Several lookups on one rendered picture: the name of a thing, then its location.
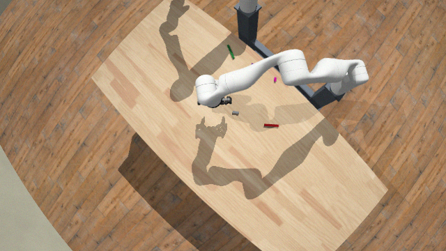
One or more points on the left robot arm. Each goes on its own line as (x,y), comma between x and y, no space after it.
(293,70)

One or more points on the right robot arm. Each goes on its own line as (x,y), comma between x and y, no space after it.
(248,6)

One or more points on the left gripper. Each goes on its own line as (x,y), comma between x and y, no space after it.
(227,100)

